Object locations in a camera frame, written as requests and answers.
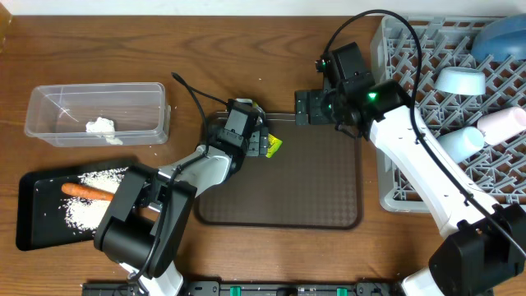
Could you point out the dark blue bowl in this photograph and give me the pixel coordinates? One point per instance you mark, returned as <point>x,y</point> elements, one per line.
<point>501,39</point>

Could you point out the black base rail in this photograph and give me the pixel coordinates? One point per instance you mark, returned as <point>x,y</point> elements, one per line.
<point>214,288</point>

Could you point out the orange carrot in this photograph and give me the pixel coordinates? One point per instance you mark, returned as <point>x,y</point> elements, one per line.
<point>77,190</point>

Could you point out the pink cup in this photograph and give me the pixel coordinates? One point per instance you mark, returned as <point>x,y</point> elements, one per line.
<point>502,125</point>

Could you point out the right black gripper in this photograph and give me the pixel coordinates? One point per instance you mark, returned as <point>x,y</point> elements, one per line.
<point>302,106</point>

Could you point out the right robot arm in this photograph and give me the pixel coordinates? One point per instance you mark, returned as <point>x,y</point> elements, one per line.
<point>484,242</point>

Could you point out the pile of white rice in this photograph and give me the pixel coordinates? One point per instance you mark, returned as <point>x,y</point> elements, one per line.
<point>82,214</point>

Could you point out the clear plastic bin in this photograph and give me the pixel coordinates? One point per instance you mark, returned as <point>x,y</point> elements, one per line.
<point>58,114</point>

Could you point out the light blue cup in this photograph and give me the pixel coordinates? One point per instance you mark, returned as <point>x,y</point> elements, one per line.
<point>462,144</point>

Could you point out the light blue bowl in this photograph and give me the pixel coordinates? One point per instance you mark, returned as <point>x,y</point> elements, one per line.
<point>461,81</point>

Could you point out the white tissue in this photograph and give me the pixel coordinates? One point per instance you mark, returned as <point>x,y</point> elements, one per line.
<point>104,128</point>

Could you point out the brown serving tray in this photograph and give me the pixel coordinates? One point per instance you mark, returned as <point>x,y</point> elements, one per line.
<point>313,181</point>

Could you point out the black tray bin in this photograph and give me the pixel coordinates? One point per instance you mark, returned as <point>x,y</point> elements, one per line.
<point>41,215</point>

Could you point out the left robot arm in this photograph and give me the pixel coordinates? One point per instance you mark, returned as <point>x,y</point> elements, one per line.
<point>143,226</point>

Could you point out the yellow green snack wrapper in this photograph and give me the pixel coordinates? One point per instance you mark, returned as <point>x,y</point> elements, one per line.
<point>274,144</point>

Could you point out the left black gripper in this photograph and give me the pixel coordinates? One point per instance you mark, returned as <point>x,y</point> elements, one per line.
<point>260,140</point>

